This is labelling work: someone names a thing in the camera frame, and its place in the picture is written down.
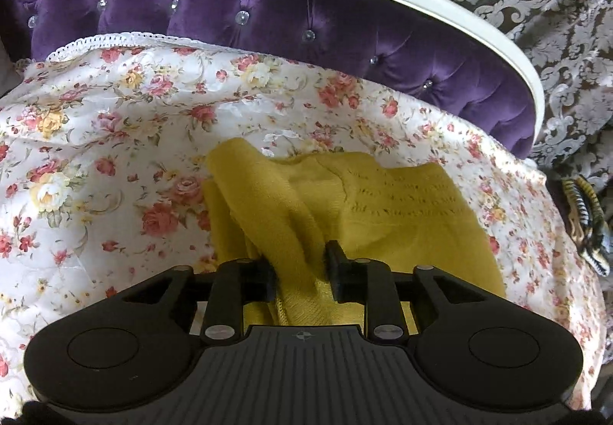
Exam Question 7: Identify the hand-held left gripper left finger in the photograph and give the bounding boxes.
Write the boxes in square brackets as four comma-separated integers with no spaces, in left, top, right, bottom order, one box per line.
[112,257,279,342]

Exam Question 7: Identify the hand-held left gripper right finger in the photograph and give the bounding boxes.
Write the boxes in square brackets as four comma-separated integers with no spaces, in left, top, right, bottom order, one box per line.
[325,240,509,342]

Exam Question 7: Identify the yellow knit sweater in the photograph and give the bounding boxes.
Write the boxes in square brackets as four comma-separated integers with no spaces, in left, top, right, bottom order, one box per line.
[201,138,508,327]

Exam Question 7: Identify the floral quilted blanket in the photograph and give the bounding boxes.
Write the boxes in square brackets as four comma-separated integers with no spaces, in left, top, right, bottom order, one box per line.
[0,30,605,412]

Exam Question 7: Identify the grey pillow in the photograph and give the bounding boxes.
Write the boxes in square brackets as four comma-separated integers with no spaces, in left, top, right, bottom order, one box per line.
[0,39,26,98]

